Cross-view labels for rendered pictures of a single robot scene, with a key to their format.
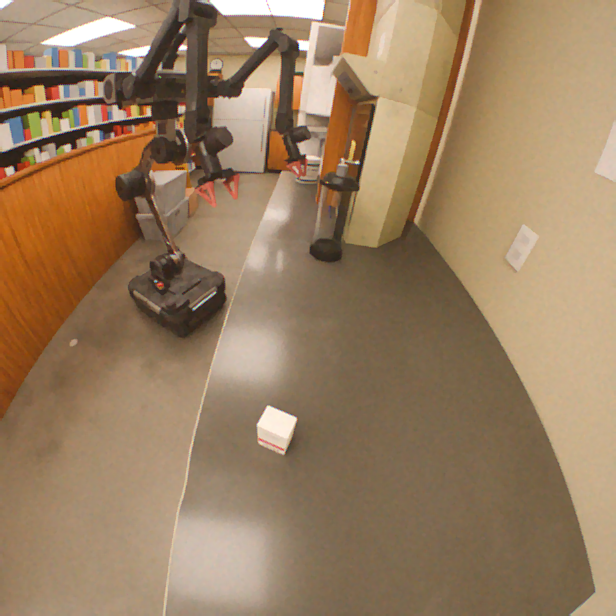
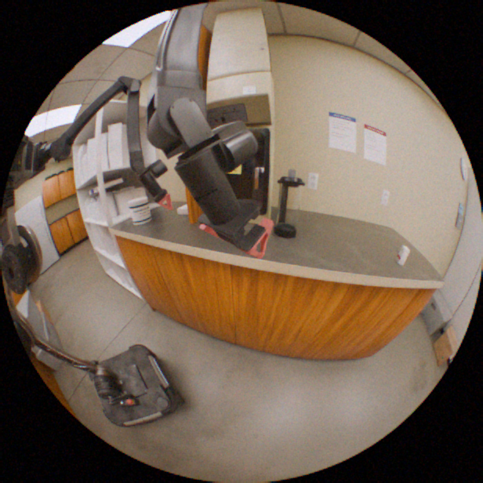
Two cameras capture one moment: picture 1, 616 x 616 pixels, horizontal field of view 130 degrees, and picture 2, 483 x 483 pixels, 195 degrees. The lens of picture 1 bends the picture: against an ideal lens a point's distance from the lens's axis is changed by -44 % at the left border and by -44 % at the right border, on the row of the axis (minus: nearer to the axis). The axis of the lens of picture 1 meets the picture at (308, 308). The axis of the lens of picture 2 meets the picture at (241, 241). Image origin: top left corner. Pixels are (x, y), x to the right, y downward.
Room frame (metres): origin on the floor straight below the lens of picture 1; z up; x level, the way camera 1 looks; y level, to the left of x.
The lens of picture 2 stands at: (0.63, 0.55, 1.19)
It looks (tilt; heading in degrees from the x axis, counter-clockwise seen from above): 28 degrees down; 295
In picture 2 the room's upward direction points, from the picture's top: straight up
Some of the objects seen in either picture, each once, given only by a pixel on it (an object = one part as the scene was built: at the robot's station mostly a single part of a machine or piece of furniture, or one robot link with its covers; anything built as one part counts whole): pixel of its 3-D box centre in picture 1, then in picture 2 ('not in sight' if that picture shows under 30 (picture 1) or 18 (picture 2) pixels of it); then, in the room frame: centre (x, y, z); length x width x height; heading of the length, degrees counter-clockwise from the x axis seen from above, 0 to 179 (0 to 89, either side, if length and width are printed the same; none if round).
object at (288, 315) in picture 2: not in sight; (264, 286); (0.78, -0.15, 0.45); 2.05 x 0.67 x 0.90; 7
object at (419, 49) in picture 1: (396, 132); (244, 147); (0.96, -0.19, 1.33); 0.32 x 0.25 x 0.77; 7
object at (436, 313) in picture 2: not in sight; (435, 312); (-1.74, -0.47, 0.17); 0.60 x 0.42 x 0.33; 95
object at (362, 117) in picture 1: (351, 160); (236, 172); (0.94, -0.06, 1.19); 0.30 x 0.01 x 0.40; 7
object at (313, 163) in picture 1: (307, 169); (139, 210); (1.53, 0.15, 1.02); 0.13 x 0.13 x 0.15
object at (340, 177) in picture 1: (340, 176); (291, 177); (0.69, -0.02, 1.18); 0.09 x 0.09 x 0.07
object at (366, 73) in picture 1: (352, 81); (231, 112); (0.93, -0.01, 1.46); 0.32 x 0.12 x 0.10; 7
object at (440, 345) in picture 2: not in sight; (445, 345); (-1.84, 0.12, 0.14); 0.41 x 0.33 x 0.29; 104
